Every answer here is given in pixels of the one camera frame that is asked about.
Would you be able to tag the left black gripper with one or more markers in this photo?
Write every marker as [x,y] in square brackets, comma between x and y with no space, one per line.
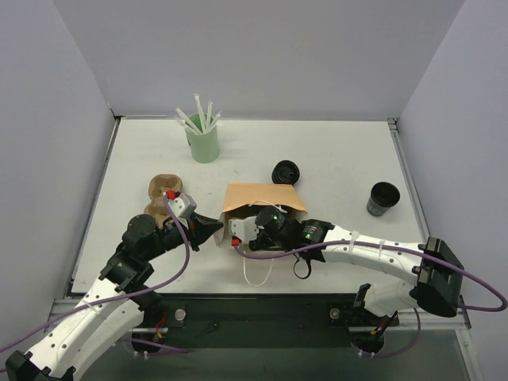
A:
[194,232]

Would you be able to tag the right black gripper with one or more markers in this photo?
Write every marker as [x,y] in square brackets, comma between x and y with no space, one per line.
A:
[259,241]

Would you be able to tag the brown paper bag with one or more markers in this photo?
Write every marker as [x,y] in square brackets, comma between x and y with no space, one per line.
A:
[244,202]

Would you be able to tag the brown cardboard cup carrier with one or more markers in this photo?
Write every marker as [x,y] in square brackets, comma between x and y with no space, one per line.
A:
[157,188]

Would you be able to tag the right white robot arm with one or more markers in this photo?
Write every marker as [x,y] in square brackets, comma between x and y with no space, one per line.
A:
[428,275]

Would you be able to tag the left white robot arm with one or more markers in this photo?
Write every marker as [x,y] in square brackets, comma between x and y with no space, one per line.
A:
[118,301]

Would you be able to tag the stack of black lids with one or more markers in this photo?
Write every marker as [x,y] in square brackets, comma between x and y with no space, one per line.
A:
[285,172]

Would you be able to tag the green straw holder cup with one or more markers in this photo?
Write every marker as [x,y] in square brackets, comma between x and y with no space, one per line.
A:
[204,148]

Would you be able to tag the wrapped straw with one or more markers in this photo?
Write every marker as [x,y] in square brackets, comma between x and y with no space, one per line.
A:
[183,116]
[184,124]
[208,116]
[214,122]
[201,114]

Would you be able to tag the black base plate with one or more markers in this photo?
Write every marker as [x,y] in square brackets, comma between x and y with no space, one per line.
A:
[261,321]

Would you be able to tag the aluminium frame rail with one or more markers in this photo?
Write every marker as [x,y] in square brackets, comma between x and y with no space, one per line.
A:
[406,318]

